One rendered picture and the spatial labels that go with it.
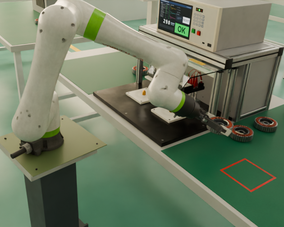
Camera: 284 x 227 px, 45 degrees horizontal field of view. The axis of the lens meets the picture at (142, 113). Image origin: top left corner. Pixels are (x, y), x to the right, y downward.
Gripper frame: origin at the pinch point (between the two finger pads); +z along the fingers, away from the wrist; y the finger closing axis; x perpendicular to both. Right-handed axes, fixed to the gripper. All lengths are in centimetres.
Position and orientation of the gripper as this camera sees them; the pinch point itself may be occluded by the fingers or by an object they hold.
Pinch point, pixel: (219, 124)
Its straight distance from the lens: 152.3
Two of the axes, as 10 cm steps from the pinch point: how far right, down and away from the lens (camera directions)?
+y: 3.3, 4.6, -8.2
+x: 5.5, -8.0, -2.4
